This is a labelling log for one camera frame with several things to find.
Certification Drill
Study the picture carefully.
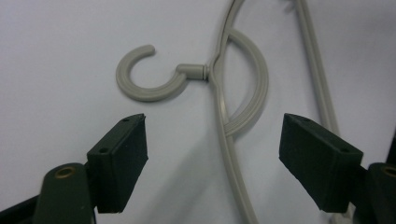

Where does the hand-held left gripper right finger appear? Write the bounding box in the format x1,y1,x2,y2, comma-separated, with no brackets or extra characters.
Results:
277,112,364,215

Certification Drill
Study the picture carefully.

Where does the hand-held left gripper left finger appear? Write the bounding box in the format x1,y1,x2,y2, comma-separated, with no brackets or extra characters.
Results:
86,113,149,215

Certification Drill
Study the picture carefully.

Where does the grey plastic clothes hanger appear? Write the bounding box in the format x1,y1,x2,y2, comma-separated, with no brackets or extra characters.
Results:
115,0,355,224

